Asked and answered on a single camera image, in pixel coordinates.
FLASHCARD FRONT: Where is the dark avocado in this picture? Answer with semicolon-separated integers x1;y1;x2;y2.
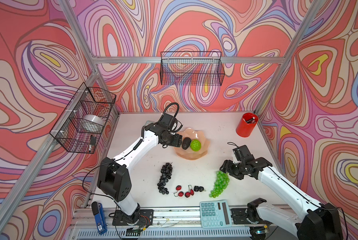
181;137;192;150

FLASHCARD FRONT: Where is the green grape bunch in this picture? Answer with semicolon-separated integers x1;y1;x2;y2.
209;171;230;198

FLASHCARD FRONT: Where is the pink scalloped fruit bowl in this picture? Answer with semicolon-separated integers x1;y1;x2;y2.
173;128;210;161

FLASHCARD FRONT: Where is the green bumpy round fruit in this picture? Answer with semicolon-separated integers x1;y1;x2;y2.
190;139;201;152

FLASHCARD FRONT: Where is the black grape bunch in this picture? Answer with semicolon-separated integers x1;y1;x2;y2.
157;163;173;195

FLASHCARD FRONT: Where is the black berries pair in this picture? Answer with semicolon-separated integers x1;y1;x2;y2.
193;186;205;192

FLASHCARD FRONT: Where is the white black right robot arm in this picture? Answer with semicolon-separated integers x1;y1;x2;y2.
219;145;344;240

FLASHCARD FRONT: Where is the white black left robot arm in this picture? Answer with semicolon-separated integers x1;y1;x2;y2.
97;103;182;218

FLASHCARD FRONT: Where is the small teal clock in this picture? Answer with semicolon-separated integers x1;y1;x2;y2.
145;121;154;126

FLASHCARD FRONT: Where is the red cup holder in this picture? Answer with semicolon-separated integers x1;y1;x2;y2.
236;113;258;138

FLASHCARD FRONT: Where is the teal calculator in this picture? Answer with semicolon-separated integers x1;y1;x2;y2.
199;200;232;229

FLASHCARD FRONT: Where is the red cherries cluster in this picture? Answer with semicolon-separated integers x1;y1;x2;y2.
174;185;194;198

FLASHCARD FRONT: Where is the silver tape roll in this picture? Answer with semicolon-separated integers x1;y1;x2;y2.
83;115;105;126

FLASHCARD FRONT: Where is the blue black handheld tool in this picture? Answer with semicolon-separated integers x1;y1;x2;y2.
91;201;108;235

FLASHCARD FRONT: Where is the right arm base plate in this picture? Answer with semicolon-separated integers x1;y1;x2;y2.
230;208;272;226

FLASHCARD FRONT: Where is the black wire basket back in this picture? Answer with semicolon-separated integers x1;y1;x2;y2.
160;50;225;86

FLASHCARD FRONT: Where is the black wire basket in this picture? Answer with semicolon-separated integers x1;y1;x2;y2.
160;50;225;86
50;83;117;154

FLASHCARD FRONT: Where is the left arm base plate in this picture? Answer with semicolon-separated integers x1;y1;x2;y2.
109;209;154;227

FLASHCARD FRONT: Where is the black wire basket left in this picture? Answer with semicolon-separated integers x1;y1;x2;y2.
50;83;117;154

